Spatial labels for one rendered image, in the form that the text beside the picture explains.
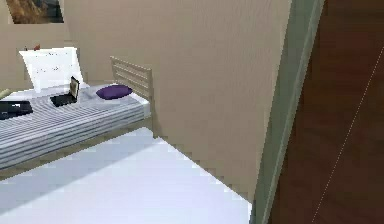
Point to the flat black object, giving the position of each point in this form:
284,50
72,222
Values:
13,109

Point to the dark brown wooden door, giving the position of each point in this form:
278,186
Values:
333,126

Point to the framed brown picture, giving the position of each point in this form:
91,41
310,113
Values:
35,10

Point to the small red object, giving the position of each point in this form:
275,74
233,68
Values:
36,47

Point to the white pillow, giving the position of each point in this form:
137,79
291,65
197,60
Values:
51,68

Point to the wooden bed with striped cover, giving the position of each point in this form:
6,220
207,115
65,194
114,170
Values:
66,123

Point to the purple cushion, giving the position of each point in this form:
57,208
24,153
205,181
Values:
113,91

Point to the black laptop computer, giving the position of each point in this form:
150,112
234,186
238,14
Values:
68,96

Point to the pale green cushion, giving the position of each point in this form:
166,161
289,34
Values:
4,93

